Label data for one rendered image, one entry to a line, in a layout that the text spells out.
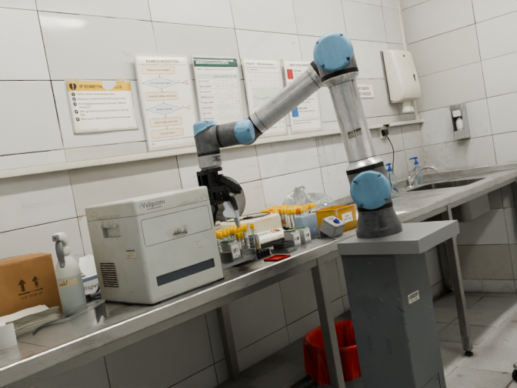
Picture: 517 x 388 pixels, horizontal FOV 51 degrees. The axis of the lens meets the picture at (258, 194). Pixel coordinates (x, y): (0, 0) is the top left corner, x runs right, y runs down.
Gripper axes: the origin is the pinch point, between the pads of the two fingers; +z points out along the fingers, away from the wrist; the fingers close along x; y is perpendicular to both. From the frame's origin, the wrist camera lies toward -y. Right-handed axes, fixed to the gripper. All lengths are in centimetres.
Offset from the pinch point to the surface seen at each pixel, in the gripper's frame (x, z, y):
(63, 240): -17, -7, 48
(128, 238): -0.9, -4.4, 36.8
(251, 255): 3.5, 11.0, -5.6
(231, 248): 2.4, 6.7, 1.7
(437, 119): -45, -29, -270
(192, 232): 4.6, -1.8, 18.1
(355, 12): -60, -108, -202
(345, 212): 2, 7, -66
